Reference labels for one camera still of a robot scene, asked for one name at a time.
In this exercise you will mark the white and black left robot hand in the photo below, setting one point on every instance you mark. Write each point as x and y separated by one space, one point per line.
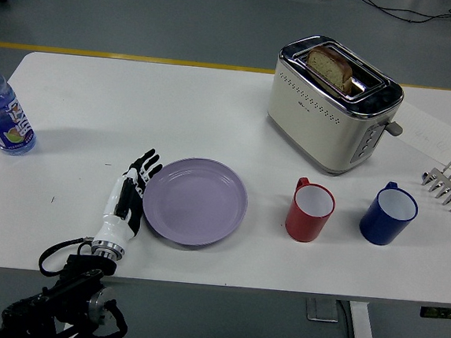
125 204

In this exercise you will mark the purple plate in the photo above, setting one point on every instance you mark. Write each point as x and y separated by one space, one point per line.
195 202

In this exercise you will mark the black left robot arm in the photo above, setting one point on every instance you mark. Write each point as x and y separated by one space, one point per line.
68 297

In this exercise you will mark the clear plastic drink bottle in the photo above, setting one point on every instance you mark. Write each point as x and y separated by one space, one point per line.
5 114

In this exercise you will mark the red mug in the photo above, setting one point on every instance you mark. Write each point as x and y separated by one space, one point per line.
309 212

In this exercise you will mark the grey floor socket box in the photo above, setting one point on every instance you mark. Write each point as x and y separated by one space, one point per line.
321 310

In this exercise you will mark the cream and chrome toaster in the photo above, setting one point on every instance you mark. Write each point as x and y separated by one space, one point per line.
332 119

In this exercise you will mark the brown bread slice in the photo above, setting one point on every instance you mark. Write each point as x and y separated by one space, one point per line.
331 67

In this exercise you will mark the blue mug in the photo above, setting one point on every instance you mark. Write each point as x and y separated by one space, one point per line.
388 215

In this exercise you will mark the white paper sheet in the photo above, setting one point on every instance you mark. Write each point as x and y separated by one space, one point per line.
430 133

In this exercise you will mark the black table control panel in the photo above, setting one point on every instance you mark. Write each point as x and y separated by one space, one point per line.
443 313

